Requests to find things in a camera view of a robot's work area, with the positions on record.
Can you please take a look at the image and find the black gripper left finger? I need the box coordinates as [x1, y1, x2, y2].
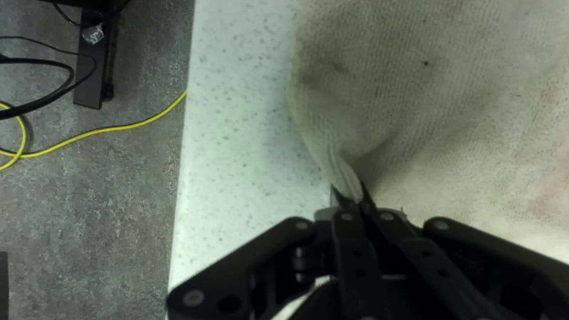
[166, 186, 383, 320]

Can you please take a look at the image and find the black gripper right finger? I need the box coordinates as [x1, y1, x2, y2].
[358, 184, 569, 320]

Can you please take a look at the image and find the beige stained cloth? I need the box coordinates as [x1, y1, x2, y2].
[285, 0, 569, 267]

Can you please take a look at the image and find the black bar with white label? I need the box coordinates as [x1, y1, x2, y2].
[72, 0, 121, 113]

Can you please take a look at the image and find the yellow cable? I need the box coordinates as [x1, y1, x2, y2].
[0, 88, 191, 175]

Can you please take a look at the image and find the thin black cable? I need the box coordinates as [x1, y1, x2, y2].
[0, 34, 80, 123]

